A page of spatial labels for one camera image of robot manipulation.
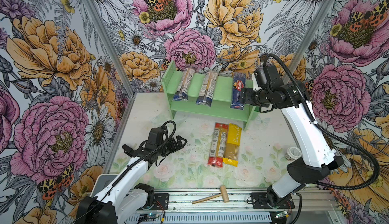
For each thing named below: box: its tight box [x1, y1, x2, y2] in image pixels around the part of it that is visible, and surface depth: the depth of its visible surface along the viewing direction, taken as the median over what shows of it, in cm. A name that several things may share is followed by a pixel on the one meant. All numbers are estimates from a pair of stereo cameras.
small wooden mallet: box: [191, 184, 230, 205], surface depth 78 cm
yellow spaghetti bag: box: [222, 123, 243, 168], surface depth 93 cm
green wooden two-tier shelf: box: [161, 60, 260, 131], surface depth 87 cm
